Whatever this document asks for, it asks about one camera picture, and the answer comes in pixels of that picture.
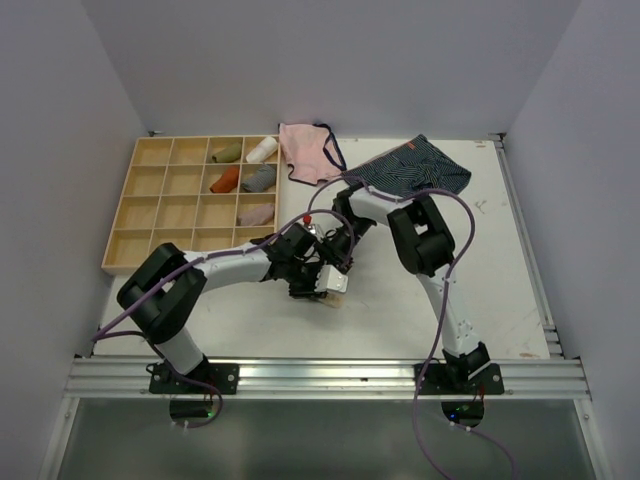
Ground beige underwear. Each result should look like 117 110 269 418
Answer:
321 294 344 308

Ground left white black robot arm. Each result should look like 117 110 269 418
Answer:
117 224 341 393

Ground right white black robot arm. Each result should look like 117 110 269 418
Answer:
332 183 490 393

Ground mauve rolled underwear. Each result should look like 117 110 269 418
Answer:
237 204 275 227

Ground pink underwear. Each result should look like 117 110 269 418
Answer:
279 123 347 186

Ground grey rolled underwear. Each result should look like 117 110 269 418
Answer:
241 165 277 193

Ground white rolled underwear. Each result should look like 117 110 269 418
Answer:
245 136 278 164

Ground orange rolled underwear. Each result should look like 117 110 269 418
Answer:
209 166 240 194

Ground olive rolled underwear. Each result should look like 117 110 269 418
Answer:
209 142 242 164

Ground blue striped boxer shorts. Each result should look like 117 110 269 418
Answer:
342 134 472 197

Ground wooden compartment tray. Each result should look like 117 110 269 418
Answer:
102 135 281 275

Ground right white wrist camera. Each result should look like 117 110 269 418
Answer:
302 214 324 240

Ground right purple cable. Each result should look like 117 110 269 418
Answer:
305 177 516 480

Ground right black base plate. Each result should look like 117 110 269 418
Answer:
413 362 505 396

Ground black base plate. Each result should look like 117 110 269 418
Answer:
413 362 505 396
146 363 240 395

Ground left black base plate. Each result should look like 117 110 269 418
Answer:
146 363 240 395

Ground aluminium mounting rail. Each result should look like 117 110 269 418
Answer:
63 356 591 400

